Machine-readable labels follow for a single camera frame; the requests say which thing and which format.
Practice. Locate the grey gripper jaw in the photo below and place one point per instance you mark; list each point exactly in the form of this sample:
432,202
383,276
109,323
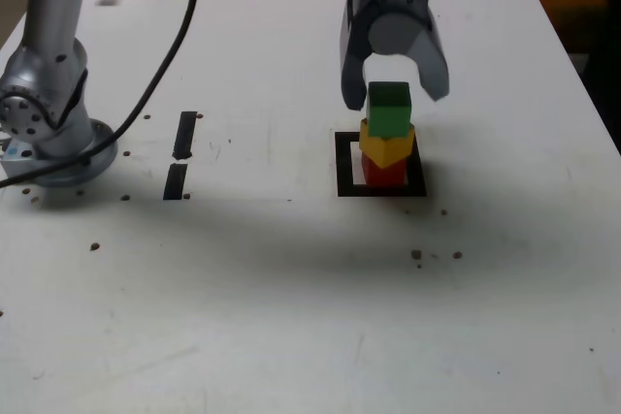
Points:
432,65

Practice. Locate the red cube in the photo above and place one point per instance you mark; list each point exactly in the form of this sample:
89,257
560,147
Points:
385,176

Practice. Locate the black tape strip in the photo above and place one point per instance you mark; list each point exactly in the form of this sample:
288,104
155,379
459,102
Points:
185,137

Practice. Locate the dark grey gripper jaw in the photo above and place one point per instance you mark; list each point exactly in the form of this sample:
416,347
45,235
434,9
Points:
351,70

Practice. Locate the yellow cube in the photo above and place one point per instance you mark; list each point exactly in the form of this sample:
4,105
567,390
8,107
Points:
385,149

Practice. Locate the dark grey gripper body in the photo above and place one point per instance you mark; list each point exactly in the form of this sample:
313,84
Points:
395,2

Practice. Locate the green cube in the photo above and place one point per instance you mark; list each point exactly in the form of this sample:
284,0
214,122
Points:
388,113

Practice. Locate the black tape square outline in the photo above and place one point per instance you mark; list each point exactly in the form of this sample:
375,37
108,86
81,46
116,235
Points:
342,167

